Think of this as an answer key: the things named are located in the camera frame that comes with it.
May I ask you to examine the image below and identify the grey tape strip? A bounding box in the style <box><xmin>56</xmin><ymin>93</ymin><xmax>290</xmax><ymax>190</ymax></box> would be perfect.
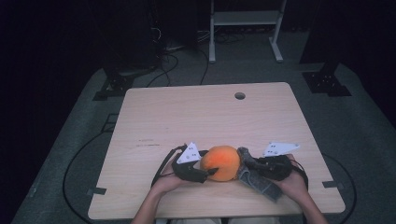
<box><xmin>86</xmin><ymin>187</ymin><xmax>107</xmax><ymax>196</ymax></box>
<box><xmin>322</xmin><ymin>180</ymin><xmax>346</xmax><ymax>189</ymax></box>

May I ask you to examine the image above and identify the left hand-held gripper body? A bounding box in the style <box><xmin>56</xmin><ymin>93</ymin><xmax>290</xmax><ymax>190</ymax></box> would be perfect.
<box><xmin>171</xmin><ymin>142</ymin><xmax>210</xmax><ymax>184</ymax></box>

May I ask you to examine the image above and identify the long black floor cable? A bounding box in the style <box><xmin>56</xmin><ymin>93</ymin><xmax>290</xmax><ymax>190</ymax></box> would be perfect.
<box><xmin>63</xmin><ymin>130</ymin><xmax>108</xmax><ymax>224</ymax></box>
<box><xmin>323</xmin><ymin>153</ymin><xmax>358</xmax><ymax>224</ymax></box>

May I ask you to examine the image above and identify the person's right hand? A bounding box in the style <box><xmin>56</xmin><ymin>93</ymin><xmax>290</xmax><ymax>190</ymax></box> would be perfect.
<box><xmin>274</xmin><ymin>154</ymin><xmax>309</xmax><ymax>200</ymax></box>

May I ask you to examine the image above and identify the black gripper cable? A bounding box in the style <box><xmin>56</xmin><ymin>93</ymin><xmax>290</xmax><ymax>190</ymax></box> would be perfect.
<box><xmin>291</xmin><ymin>159</ymin><xmax>310</xmax><ymax>190</ymax></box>
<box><xmin>151</xmin><ymin>145</ymin><xmax>188</xmax><ymax>188</ymax></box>

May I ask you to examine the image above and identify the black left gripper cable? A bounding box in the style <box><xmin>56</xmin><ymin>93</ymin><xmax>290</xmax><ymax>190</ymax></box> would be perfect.
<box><xmin>151</xmin><ymin>145</ymin><xmax>188</xmax><ymax>188</ymax></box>

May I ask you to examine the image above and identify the black stand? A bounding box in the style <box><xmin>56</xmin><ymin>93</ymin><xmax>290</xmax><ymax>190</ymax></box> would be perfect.
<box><xmin>299</xmin><ymin>0</ymin><xmax>353</xmax><ymax>97</ymax></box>
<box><xmin>92</xmin><ymin>0</ymin><xmax>166</xmax><ymax>102</ymax></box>

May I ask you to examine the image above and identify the orange plush toy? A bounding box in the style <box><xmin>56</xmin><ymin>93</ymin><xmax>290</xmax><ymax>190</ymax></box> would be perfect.
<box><xmin>200</xmin><ymin>145</ymin><xmax>242</xmax><ymax>182</ymax></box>

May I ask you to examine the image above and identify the bundle of black cables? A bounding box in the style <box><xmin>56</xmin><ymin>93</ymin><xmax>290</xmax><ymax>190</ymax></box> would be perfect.
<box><xmin>197</xmin><ymin>29</ymin><xmax>247</xmax><ymax>45</ymax></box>

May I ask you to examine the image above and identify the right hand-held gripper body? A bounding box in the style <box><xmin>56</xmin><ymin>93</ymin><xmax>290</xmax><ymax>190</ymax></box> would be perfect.
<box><xmin>257</xmin><ymin>142</ymin><xmax>301</xmax><ymax>182</ymax></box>

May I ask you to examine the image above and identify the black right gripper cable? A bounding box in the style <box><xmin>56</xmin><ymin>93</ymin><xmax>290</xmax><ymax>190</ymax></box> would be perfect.
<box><xmin>291</xmin><ymin>159</ymin><xmax>310</xmax><ymax>190</ymax></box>

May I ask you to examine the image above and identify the white metal stand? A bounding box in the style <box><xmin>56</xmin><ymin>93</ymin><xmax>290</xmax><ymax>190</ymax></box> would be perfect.
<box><xmin>208</xmin><ymin>0</ymin><xmax>288</xmax><ymax>64</ymax></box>

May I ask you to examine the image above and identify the grey fuzzy cloth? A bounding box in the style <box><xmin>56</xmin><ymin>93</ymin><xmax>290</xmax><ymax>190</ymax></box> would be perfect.
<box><xmin>236</xmin><ymin>147</ymin><xmax>284</xmax><ymax>203</ymax></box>

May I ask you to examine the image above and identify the person's left hand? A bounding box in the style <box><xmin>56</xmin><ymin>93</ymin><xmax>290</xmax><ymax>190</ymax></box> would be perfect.
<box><xmin>152</xmin><ymin>161</ymin><xmax>200</xmax><ymax>195</ymax></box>

